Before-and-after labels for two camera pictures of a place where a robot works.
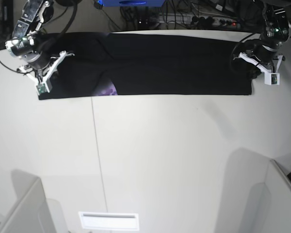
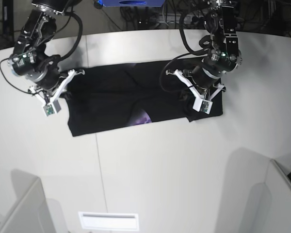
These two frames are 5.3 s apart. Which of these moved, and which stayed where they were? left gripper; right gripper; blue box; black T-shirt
Moved: right gripper; black T-shirt; left gripper
Stayed: blue box
